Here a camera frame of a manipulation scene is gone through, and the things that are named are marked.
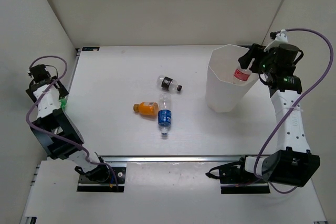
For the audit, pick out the white plastic bin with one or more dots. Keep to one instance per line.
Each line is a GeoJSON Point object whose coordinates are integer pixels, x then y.
{"type": "Point", "coordinates": [223, 90]}

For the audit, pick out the orange juice bottle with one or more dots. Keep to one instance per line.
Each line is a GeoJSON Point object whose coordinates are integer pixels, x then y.
{"type": "Point", "coordinates": [149, 109]}

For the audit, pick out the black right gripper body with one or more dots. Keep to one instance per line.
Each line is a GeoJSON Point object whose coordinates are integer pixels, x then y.
{"type": "Point", "coordinates": [263, 62]}

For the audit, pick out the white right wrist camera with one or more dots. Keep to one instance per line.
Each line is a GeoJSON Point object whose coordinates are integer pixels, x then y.
{"type": "Point", "coordinates": [277, 38]}

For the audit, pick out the clear bottle blue label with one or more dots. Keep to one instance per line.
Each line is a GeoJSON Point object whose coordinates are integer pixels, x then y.
{"type": "Point", "coordinates": [164, 114]}

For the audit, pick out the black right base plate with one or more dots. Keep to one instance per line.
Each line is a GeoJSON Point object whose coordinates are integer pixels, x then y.
{"type": "Point", "coordinates": [234, 180]}

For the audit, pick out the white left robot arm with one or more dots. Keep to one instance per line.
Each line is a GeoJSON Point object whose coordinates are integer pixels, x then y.
{"type": "Point", "coordinates": [52, 123]}

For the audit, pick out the clear bottle red label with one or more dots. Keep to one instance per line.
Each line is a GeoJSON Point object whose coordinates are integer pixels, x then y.
{"type": "Point", "coordinates": [241, 76]}

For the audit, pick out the clear bottle black label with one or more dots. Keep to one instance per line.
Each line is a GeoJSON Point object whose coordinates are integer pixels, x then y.
{"type": "Point", "coordinates": [168, 84]}

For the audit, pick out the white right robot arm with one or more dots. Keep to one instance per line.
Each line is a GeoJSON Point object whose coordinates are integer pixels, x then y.
{"type": "Point", "coordinates": [292, 163]}

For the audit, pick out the green plastic bottle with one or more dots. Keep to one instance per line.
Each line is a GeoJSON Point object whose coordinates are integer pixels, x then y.
{"type": "Point", "coordinates": [63, 103]}

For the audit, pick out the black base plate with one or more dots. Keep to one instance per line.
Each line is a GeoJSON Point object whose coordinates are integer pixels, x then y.
{"type": "Point", "coordinates": [234, 180]}
{"type": "Point", "coordinates": [107, 184]}

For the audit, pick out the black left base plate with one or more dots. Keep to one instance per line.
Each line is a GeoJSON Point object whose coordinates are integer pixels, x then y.
{"type": "Point", "coordinates": [107, 184]}

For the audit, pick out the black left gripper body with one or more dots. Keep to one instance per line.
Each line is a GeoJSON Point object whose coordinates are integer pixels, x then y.
{"type": "Point", "coordinates": [62, 91]}

